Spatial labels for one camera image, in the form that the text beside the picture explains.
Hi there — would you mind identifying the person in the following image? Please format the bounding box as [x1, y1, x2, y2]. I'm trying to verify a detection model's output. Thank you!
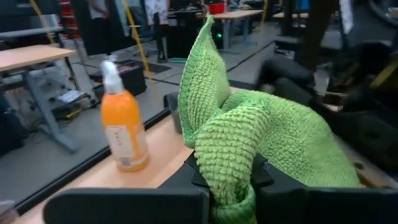
[144, 0, 171, 63]
[88, 0, 110, 20]

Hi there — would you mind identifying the black cabinet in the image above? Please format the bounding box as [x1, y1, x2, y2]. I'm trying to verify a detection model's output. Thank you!
[167, 11, 225, 60]

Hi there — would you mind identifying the black floor box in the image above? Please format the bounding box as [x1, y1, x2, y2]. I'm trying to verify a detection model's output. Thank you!
[119, 60, 147, 96]

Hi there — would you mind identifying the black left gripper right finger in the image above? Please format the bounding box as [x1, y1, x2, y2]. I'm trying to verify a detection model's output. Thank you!
[251, 153, 398, 224]

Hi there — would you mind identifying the red container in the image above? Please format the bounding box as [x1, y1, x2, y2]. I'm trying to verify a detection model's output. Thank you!
[207, 1, 226, 15]

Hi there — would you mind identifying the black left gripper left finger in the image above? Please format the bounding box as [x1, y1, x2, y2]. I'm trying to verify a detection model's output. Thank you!
[42, 151, 213, 224]

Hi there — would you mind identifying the green microfiber towel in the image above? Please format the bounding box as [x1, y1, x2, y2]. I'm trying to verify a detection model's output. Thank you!
[177, 14, 361, 224]

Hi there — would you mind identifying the wooden table with grey legs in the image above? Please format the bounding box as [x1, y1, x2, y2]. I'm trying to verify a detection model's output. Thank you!
[0, 44, 82, 154]
[212, 9, 265, 50]

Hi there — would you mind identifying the orange spray bottle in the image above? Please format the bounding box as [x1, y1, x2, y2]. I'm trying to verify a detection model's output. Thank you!
[99, 55, 150, 173]

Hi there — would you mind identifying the dark grey bin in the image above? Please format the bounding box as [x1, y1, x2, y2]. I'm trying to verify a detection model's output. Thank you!
[163, 91, 185, 135]

